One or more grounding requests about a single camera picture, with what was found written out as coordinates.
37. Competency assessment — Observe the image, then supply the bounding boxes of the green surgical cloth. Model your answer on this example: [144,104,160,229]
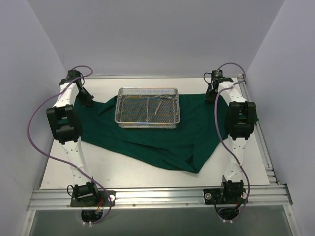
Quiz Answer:
[74,94,228,174]

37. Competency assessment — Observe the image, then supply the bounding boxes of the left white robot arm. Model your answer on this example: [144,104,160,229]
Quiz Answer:
[46,78,99,206]

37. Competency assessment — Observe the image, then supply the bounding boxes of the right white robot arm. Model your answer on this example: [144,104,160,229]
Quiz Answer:
[205,69,257,203]

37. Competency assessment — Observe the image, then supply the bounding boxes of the steel surgical scissors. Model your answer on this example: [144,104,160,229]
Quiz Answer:
[155,95,177,100]

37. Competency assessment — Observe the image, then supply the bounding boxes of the metal mesh tray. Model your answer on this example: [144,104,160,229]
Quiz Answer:
[114,88,181,129]

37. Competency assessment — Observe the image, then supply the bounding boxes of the steel tweezers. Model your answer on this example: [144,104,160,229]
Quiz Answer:
[154,100,163,115]

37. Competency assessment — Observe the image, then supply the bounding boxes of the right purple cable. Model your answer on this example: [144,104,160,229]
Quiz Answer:
[213,61,252,218]

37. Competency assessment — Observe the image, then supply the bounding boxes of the purple cable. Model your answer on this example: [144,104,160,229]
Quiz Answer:
[27,65,116,223]
[213,61,252,218]

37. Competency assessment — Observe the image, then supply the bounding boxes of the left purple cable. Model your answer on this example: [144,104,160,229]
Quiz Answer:
[27,65,116,223]

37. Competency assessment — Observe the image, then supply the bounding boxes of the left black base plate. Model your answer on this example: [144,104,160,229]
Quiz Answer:
[70,190,116,207]

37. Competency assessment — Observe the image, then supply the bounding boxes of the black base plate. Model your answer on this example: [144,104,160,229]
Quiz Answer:
[70,190,116,207]
[203,188,247,205]

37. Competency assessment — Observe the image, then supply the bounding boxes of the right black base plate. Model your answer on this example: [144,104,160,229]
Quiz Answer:
[203,188,247,205]

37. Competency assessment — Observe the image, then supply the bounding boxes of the aluminium frame rail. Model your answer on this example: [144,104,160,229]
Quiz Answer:
[27,185,292,210]

